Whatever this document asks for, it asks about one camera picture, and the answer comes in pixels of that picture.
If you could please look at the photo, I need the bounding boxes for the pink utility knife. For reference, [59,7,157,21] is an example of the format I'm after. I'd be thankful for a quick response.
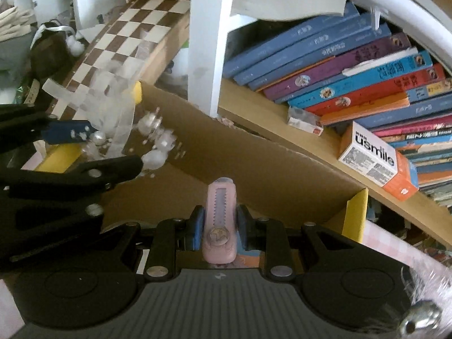
[201,178,238,265]

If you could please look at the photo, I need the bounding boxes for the pearl ribbon hair accessory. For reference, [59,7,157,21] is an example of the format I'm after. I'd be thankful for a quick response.
[36,40,185,175]

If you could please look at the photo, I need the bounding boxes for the usmile toothpaste box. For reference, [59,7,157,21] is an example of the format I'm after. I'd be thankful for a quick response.
[233,239,260,269]

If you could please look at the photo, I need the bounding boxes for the yellow cardboard box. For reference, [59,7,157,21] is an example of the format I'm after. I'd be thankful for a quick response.
[21,80,370,269]

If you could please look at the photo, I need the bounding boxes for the wooden chessboard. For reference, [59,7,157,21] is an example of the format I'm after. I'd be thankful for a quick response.
[45,0,192,121]

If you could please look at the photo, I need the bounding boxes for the small red white box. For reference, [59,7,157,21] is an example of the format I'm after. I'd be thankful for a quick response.
[287,107,323,136]

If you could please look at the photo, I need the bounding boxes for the usmile box on shelf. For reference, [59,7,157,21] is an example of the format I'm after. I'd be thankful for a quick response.
[338,122,419,201]

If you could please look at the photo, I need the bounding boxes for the row of leaning books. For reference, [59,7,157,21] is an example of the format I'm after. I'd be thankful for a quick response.
[223,0,451,207]

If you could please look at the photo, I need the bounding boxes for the wooden bookshelf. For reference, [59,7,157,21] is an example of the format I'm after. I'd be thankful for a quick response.
[187,0,452,251]

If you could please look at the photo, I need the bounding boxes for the white desk lamp bar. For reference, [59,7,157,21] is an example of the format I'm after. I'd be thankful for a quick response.
[351,0,451,71]

